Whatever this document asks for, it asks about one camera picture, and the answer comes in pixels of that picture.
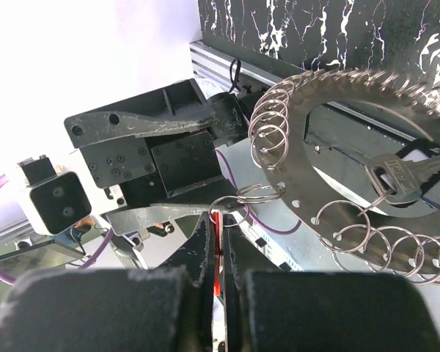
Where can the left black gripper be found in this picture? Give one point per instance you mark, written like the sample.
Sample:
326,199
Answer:
155,146

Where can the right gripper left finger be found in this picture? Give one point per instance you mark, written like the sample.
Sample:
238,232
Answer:
168,308

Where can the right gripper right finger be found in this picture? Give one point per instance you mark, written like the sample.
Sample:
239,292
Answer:
272,310

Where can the silver key on band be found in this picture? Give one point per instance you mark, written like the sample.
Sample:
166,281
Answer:
399,181

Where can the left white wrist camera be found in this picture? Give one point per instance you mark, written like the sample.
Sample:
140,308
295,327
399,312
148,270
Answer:
52,202

